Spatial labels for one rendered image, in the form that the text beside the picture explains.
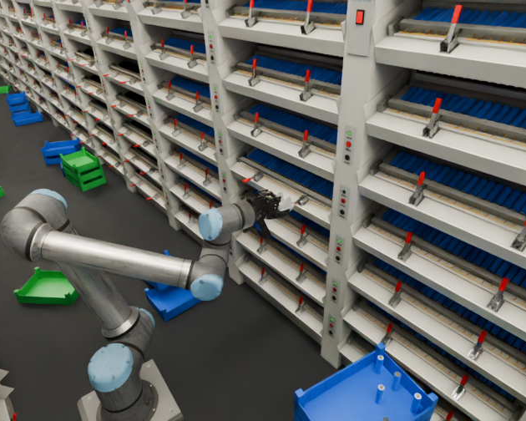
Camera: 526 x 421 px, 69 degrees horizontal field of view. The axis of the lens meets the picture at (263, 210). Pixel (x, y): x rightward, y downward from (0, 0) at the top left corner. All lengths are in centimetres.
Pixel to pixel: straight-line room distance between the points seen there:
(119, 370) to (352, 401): 77
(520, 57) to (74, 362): 195
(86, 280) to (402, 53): 118
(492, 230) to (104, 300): 123
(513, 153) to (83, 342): 187
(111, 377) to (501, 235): 124
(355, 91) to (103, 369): 120
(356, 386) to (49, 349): 147
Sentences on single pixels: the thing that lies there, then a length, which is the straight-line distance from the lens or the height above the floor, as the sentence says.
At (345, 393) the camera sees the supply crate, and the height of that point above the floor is 48.
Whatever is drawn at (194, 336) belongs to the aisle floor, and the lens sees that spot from 197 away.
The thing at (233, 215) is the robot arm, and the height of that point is 83.
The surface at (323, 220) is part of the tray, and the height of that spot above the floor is 71.
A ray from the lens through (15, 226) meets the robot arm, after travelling 127.
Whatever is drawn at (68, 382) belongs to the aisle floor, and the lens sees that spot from 200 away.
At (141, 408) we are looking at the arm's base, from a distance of 164.
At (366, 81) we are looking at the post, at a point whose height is 122.
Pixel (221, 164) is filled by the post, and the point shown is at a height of 71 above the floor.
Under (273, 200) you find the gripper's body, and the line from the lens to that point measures 131.
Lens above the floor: 149
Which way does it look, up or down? 32 degrees down
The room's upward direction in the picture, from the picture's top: 2 degrees counter-clockwise
